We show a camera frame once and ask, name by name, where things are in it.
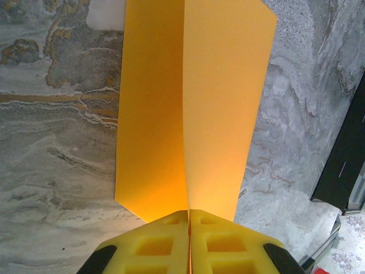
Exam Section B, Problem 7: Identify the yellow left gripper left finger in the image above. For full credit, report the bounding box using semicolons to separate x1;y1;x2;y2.
75;210;189;274

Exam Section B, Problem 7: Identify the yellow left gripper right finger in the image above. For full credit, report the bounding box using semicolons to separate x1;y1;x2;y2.
190;209;306;274

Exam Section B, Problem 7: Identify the orange cloth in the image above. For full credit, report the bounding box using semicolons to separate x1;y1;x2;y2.
113;0;279;225

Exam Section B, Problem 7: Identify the aluminium side rail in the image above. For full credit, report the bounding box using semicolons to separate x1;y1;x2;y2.
296;209;343;274

